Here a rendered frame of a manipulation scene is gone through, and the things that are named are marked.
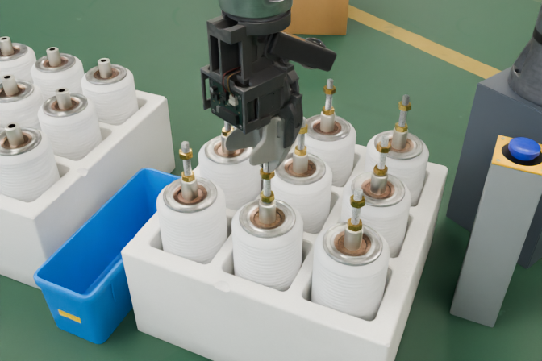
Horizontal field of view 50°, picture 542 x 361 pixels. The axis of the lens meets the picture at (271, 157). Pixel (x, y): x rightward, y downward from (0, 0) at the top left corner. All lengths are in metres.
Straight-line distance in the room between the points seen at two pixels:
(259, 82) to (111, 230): 0.55
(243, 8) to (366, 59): 1.18
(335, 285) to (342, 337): 0.07
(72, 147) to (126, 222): 0.17
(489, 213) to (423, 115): 0.66
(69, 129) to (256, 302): 0.46
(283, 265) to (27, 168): 0.43
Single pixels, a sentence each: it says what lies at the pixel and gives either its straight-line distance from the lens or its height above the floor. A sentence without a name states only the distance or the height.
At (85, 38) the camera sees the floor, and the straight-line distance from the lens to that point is 1.93.
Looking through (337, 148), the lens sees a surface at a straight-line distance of 0.93.
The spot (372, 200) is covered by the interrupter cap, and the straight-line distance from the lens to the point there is 0.82.
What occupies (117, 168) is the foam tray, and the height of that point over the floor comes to 0.13.
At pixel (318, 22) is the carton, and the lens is 1.85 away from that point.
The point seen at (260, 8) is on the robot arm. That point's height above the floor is 0.56.
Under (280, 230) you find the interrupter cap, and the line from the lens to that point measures 0.77.
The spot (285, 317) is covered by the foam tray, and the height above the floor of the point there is 0.17.
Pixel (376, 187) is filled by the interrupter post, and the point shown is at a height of 0.26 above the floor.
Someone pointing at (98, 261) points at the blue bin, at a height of 0.03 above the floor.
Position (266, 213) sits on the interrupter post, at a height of 0.27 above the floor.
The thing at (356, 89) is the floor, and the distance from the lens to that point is 1.58.
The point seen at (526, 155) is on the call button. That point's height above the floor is 0.33.
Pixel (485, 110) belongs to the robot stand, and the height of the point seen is 0.26.
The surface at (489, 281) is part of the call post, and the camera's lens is 0.97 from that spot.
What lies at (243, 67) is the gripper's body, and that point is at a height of 0.50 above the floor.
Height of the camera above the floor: 0.78
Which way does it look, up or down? 37 degrees down
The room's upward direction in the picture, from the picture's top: straight up
